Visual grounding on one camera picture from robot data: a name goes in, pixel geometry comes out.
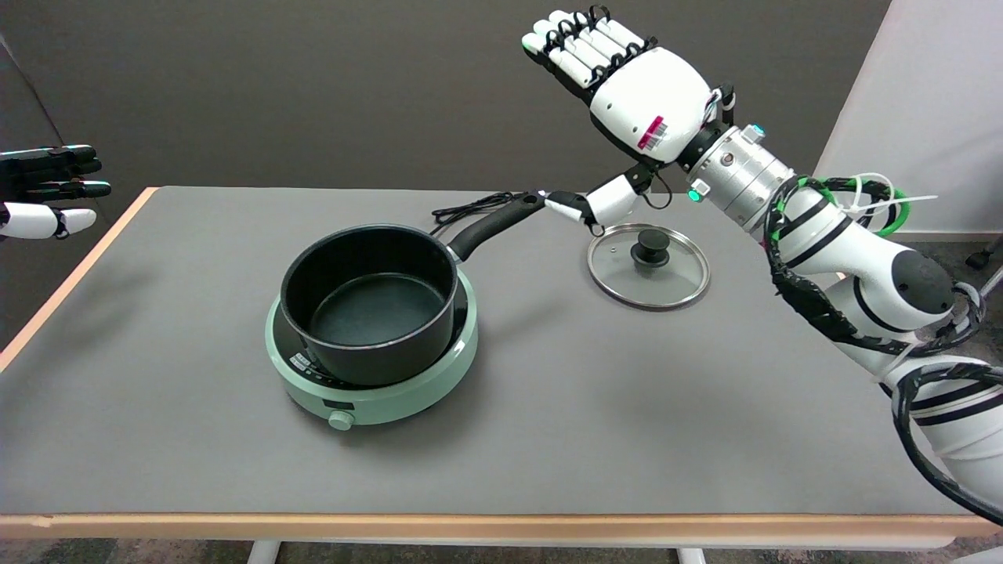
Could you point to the white table leg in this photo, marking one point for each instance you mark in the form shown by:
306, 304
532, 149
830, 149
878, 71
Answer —
691, 557
262, 553

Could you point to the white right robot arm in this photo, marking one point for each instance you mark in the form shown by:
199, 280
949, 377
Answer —
885, 274

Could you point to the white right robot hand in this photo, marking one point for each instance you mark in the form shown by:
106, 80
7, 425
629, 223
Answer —
650, 102

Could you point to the chair leg with black caster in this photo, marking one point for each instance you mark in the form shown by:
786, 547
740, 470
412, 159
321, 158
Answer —
976, 258

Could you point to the grey table mat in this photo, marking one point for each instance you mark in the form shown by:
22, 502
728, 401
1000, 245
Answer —
627, 407

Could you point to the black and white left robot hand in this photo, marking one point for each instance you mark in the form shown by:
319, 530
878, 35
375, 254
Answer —
35, 219

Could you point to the green induction cooker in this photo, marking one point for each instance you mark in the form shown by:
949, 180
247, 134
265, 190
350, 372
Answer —
392, 403

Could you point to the glass pot lid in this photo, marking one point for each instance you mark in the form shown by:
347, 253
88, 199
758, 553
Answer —
674, 274

